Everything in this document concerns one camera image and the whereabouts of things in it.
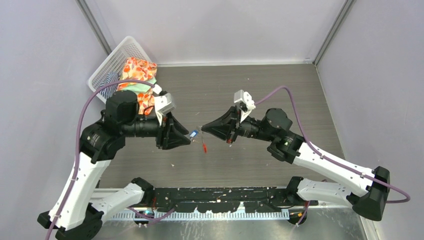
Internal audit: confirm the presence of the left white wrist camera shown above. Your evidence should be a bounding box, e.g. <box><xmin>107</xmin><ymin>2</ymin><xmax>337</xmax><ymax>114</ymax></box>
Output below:
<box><xmin>154</xmin><ymin>93</ymin><xmax>176</xmax><ymax>126</ymax></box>

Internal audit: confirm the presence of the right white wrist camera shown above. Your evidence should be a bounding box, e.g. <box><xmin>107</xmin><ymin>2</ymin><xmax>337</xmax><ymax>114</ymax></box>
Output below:
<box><xmin>233</xmin><ymin>89</ymin><xmax>256</xmax><ymax>123</ymax></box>

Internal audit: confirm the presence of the mint green cloth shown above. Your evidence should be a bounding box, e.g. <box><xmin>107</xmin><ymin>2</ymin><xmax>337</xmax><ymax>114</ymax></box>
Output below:
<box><xmin>116</xmin><ymin>79</ymin><xmax>153</xmax><ymax>94</ymax></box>

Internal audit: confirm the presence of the blue striped cloth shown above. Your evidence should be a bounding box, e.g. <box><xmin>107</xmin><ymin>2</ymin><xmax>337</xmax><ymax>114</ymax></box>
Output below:
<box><xmin>98</xmin><ymin>72</ymin><xmax>120</xmax><ymax>100</ymax></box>

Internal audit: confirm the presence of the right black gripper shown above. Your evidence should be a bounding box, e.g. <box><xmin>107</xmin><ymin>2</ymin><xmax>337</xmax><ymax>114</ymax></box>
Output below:
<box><xmin>201</xmin><ymin>104</ymin><xmax>275</xmax><ymax>144</ymax></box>

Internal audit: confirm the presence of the orange floral cloth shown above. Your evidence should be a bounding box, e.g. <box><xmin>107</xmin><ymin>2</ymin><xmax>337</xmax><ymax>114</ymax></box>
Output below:
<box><xmin>119</xmin><ymin>57</ymin><xmax>158</xmax><ymax>116</ymax></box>

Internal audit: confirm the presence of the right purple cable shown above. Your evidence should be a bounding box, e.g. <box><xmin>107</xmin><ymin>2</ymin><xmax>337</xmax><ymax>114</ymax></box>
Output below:
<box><xmin>254</xmin><ymin>86</ymin><xmax>412</xmax><ymax>204</ymax></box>

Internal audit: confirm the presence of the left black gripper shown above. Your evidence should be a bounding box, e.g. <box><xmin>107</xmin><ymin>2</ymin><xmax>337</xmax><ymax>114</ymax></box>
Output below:
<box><xmin>124</xmin><ymin>107</ymin><xmax>192</xmax><ymax>147</ymax></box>

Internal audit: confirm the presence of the blue tagged key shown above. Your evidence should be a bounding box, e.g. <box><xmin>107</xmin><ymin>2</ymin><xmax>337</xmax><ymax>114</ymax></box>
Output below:
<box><xmin>189</xmin><ymin>130</ymin><xmax>199</xmax><ymax>140</ymax></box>

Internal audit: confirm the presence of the red handled metal keyring holder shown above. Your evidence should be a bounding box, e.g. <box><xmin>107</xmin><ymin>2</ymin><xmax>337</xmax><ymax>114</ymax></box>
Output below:
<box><xmin>196</xmin><ymin>126</ymin><xmax>208</xmax><ymax>154</ymax></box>

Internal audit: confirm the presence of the white plastic basket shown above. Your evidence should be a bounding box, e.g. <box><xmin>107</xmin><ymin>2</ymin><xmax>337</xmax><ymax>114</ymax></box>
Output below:
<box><xmin>88</xmin><ymin>36</ymin><xmax>161</xmax><ymax>103</ymax></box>

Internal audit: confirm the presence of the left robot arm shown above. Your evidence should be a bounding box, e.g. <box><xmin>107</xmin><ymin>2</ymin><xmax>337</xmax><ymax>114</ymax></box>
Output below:
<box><xmin>37</xmin><ymin>90</ymin><xmax>191</xmax><ymax>240</ymax></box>

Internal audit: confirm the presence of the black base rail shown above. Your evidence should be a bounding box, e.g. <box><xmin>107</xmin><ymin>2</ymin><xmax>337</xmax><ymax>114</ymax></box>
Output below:
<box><xmin>133</xmin><ymin>186</ymin><xmax>306</xmax><ymax>213</ymax></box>

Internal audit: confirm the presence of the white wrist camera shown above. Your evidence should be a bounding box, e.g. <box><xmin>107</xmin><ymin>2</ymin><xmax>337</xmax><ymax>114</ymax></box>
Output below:
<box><xmin>233</xmin><ymin>89</ymin><xmax>256</xmax><ymax>123</ymax></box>
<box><xmin>154</xmin><ymin>93</ymin><xmax>176</xmax><ymax>126</ymax></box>

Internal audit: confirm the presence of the purple cable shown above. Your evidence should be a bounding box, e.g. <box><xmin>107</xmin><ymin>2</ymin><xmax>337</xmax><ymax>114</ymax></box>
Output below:
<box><xmin>44</xmin><ymin>79</ymin><xmax>163</xmax><ymax>240</ymax></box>
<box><xmin>254</xmin><ymin>86</ymin><xmax>412</xmax><ymax>204</ymax></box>

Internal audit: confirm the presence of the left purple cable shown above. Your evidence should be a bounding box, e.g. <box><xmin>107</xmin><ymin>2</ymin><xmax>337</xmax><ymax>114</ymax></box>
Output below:
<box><xmin>44</xmin><ymin>79</ymin><xmax>163</xmax><ymax>240</ymax></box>

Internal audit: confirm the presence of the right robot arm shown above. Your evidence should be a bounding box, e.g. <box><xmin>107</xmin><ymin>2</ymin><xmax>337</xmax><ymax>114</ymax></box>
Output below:
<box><xmin>201</xmin><ymin>106</ymin><xmax>390</xmax><ymax>221</ymax></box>

